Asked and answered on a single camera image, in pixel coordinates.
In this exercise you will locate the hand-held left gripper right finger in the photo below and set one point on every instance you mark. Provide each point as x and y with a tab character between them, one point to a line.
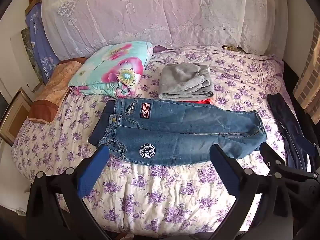
225	172

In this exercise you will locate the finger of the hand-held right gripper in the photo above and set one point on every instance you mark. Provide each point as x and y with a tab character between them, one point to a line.
271	158
315	149

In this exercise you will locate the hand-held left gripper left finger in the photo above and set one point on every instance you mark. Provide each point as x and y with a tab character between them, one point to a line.
91	175

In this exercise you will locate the blue denim pants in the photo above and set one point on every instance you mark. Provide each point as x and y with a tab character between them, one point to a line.
170	135

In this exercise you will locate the dark navy cloth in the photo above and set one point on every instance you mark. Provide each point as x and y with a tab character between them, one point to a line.
287	120

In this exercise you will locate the purple floral bedspread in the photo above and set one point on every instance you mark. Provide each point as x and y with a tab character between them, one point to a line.
162	200

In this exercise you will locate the brick pattern curtain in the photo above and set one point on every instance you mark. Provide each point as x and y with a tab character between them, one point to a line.
310	80

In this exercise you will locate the red folded cloth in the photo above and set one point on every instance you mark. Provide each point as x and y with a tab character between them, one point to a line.
203	101

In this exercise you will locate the brown patterned pillow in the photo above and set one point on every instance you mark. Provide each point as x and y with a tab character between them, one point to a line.
55	87

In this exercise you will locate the turquoise pink floral folded blanket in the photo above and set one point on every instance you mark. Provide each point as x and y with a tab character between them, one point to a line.
107	67

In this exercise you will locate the small gold object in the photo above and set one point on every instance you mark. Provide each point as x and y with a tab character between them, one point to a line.
231	47

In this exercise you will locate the green painting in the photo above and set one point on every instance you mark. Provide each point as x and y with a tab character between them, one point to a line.
28	50

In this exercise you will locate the white lace covered pillows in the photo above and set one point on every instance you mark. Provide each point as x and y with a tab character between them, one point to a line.
150	12

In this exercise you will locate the wooden picture frame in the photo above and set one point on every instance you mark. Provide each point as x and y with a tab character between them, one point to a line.
13	120

